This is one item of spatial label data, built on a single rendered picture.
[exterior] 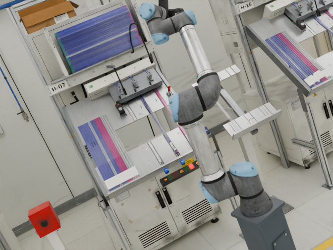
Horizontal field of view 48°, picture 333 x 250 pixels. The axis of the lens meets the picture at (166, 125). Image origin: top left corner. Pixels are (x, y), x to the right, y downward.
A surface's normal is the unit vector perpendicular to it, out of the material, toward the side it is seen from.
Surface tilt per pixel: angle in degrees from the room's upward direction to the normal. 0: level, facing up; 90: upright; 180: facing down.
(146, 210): 90
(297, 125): 90
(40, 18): 81
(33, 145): 90
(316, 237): 0
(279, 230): 90
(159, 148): 44
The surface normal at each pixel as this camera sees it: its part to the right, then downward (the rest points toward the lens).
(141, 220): 0.31, 0.15
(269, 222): 0.51, 0.05
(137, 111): -0.05, -0.53
